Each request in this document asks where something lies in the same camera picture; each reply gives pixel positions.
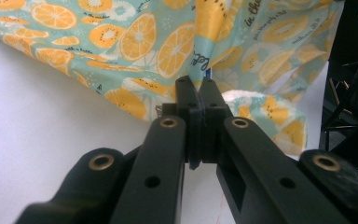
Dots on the black metal stand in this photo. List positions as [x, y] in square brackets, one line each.
[338, 118]

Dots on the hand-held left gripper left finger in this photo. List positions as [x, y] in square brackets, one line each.
[193, 130]

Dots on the citrus print cloth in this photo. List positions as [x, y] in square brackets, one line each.
[130, 40]

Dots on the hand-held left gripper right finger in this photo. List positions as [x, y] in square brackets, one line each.
[213, 133]

